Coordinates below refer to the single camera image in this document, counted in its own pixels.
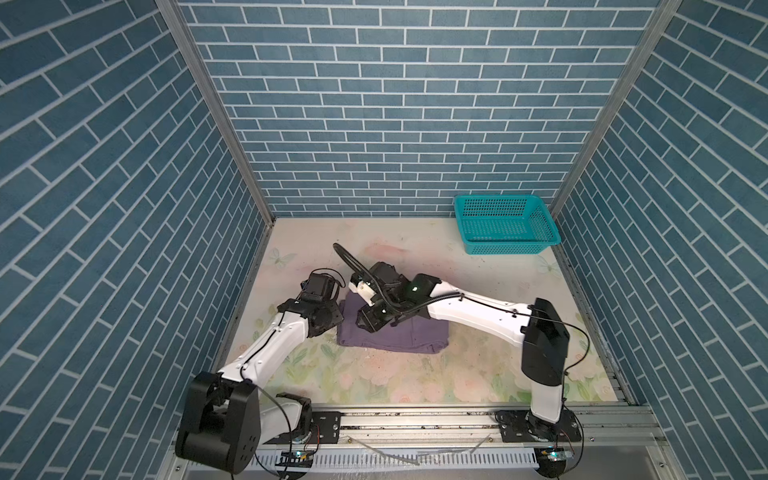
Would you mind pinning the purple trousers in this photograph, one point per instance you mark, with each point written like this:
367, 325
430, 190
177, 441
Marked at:
417, 335

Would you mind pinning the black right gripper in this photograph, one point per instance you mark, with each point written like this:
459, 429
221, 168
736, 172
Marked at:
368, 321

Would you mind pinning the teal plastic basket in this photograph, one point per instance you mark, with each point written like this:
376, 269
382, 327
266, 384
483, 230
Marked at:
505, 224

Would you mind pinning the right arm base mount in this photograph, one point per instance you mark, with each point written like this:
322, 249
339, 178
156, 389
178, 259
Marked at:
520, 426

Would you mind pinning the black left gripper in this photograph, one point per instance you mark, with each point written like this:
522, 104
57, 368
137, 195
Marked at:
337, 317

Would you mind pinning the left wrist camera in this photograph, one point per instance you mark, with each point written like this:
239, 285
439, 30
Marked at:
320, 287

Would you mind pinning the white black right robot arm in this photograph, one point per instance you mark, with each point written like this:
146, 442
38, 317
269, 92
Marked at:
536, 329

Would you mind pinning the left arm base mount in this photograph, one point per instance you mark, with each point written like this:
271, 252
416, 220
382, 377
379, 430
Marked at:
318, 426

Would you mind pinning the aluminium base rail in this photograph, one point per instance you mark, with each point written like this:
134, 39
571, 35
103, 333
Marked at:
618, 440

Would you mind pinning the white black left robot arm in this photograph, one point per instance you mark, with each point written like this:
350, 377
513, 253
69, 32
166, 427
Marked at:
228, 414

